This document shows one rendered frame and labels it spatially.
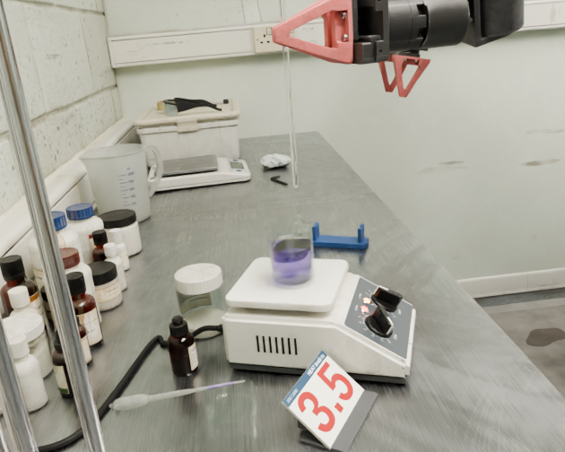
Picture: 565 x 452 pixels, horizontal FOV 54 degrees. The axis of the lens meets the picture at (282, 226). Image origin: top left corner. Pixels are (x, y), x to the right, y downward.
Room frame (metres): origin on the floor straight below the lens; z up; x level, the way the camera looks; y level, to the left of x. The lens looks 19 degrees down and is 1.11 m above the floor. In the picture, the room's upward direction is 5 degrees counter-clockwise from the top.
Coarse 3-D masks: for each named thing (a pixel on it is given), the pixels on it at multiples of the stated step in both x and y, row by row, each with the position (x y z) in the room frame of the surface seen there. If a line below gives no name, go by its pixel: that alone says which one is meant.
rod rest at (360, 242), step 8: (312, 232) 0.90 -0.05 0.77; (360, 232) 0.87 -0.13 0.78; (320, 240) 0.90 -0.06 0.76; (328, 240) 0.89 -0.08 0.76; (336, 240) 0.89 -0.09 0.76; (344, 240) 0.89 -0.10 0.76; (352, 240) 0.88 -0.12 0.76; (360, 240) 0.87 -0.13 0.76; (368, 240) 0.88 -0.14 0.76; (352, 248) 0.87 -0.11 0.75; (360, 248) 0.86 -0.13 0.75
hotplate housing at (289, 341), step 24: (240, 312) 0.55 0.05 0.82; (264, 312) 0.54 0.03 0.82; (288, 312) 0.54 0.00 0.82; (312, 312) 0.53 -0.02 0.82; (336, 312) 0.53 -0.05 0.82; (240, 336) 0.53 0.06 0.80; (264, 336) 0.53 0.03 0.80; (288, 336) 0.52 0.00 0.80; (312, 336) 0.51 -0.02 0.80; (336, 336) 0.50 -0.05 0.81; (360, 336) 0.50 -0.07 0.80; (240, 360) 0.54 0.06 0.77; (264, 360) 0.53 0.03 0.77; (288, 360) 0.52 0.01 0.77; (312, 360) 0.51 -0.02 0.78; (336, 360) 0.50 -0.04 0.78; (360, 360) 0.50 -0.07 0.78; (384, 360) 0.49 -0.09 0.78; (408, 360) 0.50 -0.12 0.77
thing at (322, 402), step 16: (320, 368) 0.48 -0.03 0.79; (336, 368) 0.49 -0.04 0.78; (320, 384) 0.46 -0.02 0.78; (336, 384) 0.47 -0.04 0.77; (352, 384) 0.48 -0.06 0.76; (304, 400) 0.44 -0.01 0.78; (320, 400) 0.44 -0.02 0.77; (336, 400) 0.45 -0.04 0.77; (304, 416) 0.42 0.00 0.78; (320, 416) 0.43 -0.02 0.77; (336, 416) 0.44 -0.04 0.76; (320, 432) 0.41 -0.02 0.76
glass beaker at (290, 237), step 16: (272, 224) 0.59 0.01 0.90; (288, 224) 0.60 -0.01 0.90; (304, 224) 0.59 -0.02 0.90; (272, 240) 0.56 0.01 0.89; (288, 240) 0.55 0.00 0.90; (304, 240) 0.56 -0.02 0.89; (272, 256) 0.56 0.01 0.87; (288, 256) 0.55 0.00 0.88; (304, 256) 0.56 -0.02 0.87; (272, 272) 0.57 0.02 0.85; (288, 272) 0.55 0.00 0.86; (304, 272) 0.56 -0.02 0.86; (288, 288) 0.55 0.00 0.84
